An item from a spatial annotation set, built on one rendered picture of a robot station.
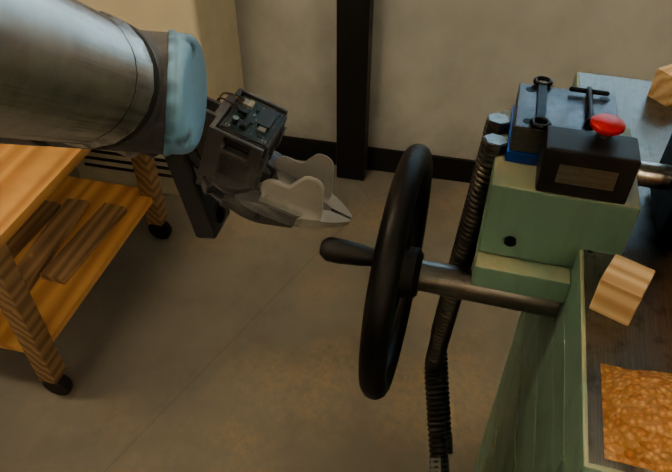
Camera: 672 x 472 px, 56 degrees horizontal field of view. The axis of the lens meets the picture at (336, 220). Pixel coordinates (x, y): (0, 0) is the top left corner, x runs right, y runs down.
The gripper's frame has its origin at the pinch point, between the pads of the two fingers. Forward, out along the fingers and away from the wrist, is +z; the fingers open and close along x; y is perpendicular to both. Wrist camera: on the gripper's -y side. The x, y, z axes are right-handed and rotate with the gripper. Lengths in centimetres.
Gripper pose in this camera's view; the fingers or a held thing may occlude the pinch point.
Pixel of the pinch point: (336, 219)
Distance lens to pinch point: 62.7
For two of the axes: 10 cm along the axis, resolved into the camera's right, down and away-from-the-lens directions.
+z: 9.1, 4.2, 0.4
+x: 2.7, -6.4, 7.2
